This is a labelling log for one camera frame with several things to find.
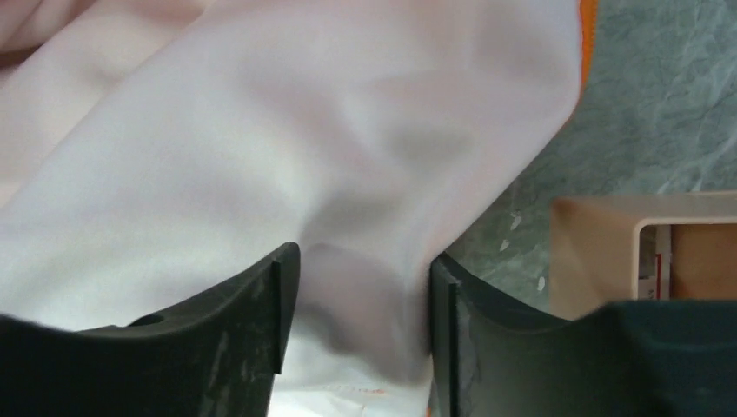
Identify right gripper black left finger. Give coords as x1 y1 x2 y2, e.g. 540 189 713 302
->
1 242 300 417

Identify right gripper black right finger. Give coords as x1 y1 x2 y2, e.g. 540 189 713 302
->
429 255 736 416

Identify orange jacket with pink lining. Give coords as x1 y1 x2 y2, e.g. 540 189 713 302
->
1 1 595 416

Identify peach plastic file organizer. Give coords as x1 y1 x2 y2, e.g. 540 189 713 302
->
548 191 736 320

